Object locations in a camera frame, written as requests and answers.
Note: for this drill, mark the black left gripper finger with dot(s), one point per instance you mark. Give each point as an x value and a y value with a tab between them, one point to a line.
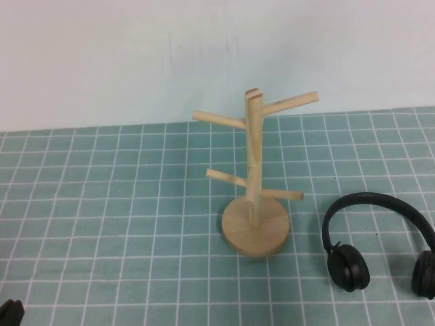
14	316
4	307

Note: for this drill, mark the teal white checked tablecloth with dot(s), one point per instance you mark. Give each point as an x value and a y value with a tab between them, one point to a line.
102	203

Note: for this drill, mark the wooden peg headphone stand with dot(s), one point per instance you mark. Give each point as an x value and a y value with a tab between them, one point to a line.
253	235

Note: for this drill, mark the black over-ear headphones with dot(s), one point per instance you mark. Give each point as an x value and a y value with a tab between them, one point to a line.
367	197

